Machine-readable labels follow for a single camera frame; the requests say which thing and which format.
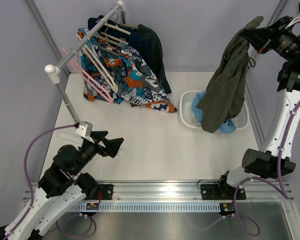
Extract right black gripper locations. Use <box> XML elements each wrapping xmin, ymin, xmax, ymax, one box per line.
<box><xmin>243</xmin><ymin>16</ymin><xmax>300</xmax><ymax>64</ymax></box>

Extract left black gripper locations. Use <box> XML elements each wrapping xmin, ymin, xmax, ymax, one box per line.
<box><xmin>72</xmin><ymin>131</ymin><xmax>124</xmax><ymax>175</ymax></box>

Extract patterned colourful shorts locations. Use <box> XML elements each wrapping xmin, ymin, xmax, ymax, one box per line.
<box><xmin>86</xmin><ymin>36</ymin><xmax>177</xmax><ymax>113</ymax></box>

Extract olive green shorts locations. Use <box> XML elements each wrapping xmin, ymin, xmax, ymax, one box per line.
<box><xmin>195</xmin><ymin>15</ymin><xmax>265</xmax><ymax>135</ymax></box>

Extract pink hanger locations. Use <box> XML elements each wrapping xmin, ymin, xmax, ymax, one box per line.
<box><xmin>70</xmin><ymin>59</ymin><xmax>117</xmax><ymax>103</ymax></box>

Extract light blue shorts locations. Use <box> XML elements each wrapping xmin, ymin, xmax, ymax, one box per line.
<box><xmin>191</xmin><ymin>90</ymin><xmax>243</xmax><ymax>134</ymax></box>

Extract beige wooden hanger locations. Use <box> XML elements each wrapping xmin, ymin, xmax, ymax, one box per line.
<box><xmin>107</xmin><ymin>24</ymin><xmax>131</xmax><ymax>36</ymax></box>
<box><xmin>108</xmin><ymin>20</ymin><xmax>139</xmax><ymax>30</ymax></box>
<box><xmin>94</xmin><ymin>32</ymin><xmax>129</xmax><ymax>47</ymax></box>
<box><xmin>80</xmin><ymin>38</ymin><xmax>119</xmax><ymax>93</ymax></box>

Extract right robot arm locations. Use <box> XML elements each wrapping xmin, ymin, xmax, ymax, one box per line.
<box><xmin>216</xmin><ymin>16</ymin><xmax>300</xmax><ymax>199</ymax></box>

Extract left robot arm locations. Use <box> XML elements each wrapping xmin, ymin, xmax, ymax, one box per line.
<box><xmin>0</xmin><ymin>131</ymin><xmax>124</xmax><ymax>240</ymax></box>

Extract navy blue shorts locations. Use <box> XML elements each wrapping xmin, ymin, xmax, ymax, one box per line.
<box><xmin>98</xmin><ymin>20</ymin><xmax>152</xmax><ymax>70</ymax></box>

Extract white perforated plastic basket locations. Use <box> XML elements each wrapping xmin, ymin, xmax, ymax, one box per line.
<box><xmin>178</xmin><ymin>90</ymin><xmax>250</xmax><ymax>132</ymax></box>

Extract metal clothes rack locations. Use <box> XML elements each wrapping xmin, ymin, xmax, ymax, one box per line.
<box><xmin>44</xmin><ymin>0</ymin><xmax>126</xmax><ymax>124</ymax></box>

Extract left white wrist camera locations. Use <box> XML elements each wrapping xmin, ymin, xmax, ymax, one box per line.
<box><xmin>75</xmin><ymin>121</ymin><xmax>93</xmax><ymax>138</ymax></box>

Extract aluminium mounting rail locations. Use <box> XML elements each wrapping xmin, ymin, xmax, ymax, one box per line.
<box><xmin>22</xmin><ymin>181</ymin><xmax>295</xmax><ymax>213</ymax></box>

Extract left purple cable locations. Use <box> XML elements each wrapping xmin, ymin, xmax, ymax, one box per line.
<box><xmin>4</xmin><ymin>122</ymin><xmax>80</xmax><ymax>236</ymax></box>

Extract purple cable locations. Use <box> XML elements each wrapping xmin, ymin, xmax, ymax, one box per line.
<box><xmin>4</xmin><ymin>122</ymin><xmax>80</xmax><ymax>236</ymax></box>
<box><xmin>233</xmin><ymin>92</ymin><xmax>300</xmax><ymax>237</ymax></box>

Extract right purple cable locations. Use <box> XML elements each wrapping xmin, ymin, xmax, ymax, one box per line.
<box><xmin>233</xmin><ymin>92</ymin><xmax>300</xmax><ymax>237</ymax></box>

